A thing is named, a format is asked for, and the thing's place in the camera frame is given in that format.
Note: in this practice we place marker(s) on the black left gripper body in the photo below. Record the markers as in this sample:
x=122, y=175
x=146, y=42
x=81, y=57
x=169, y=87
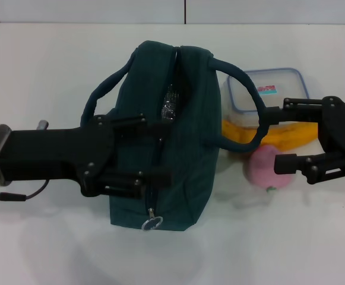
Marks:
x=53, y=154

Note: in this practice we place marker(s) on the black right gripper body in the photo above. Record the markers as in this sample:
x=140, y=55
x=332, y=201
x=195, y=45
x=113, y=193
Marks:
x=344, y=130

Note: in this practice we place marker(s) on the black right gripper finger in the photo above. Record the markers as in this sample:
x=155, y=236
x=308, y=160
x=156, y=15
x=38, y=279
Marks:
x=308, y=166
x=297, y=112

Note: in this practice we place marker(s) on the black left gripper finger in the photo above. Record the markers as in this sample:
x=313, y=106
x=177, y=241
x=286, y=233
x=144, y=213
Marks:
x=133, y=126
x=124, y=184

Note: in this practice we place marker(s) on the yellow banana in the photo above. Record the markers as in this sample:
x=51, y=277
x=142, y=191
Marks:
x=291, y=135

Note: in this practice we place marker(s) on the clear blue-rimmed lunch box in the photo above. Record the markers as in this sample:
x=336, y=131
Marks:
x=276, y=78

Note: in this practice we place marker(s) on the dark teal fabric bag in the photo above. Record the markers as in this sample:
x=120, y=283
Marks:
x=190, y=148

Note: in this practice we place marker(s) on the pink peach toy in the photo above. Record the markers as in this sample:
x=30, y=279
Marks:
x=261, y=172

